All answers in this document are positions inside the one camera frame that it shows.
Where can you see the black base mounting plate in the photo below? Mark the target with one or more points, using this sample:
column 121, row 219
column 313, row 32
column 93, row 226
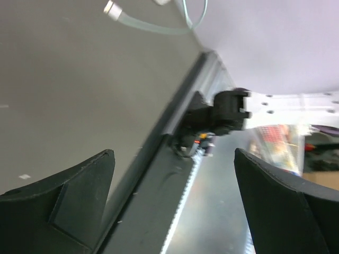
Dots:
column 143, row 225

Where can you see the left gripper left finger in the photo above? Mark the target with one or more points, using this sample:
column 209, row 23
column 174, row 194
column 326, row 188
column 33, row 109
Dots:
column 61, row 213

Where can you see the slotted cable duct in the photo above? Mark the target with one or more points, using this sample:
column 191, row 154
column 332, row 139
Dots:
column 197, row 158

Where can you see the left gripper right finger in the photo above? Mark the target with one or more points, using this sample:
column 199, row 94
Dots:
column 286, row 213

